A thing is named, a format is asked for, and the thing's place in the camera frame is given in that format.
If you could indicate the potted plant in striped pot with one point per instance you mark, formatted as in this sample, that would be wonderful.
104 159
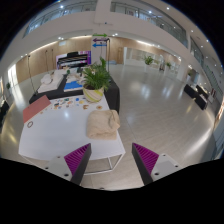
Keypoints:
93 94

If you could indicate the coloured arrow signs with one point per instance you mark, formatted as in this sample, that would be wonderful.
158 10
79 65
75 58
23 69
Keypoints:
99 44

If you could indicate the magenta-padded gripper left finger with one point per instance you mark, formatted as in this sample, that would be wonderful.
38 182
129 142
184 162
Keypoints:
77 159

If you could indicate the group of black chairs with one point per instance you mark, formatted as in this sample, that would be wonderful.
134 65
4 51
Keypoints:
3 111
196 96

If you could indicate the flat red board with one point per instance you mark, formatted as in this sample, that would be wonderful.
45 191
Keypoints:
35 109

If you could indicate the black piano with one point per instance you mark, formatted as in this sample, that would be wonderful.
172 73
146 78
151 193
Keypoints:
73 58

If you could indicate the small potted green plant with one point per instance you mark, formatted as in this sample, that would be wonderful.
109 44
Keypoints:
8 86
148 60

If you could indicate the black display platform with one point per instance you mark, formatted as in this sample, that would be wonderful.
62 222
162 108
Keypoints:
113 95

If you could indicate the beige waffle towel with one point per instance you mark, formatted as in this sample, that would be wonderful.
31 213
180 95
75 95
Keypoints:
101 125

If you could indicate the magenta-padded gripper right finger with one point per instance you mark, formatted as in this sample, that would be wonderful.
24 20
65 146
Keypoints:
145 158

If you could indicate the blue model board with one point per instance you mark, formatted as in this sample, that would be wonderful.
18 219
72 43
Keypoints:
72 86

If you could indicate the small orange wooden shape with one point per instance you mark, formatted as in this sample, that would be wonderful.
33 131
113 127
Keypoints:
86 107

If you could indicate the small round wooden disc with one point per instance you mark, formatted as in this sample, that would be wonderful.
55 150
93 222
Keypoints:
99 107

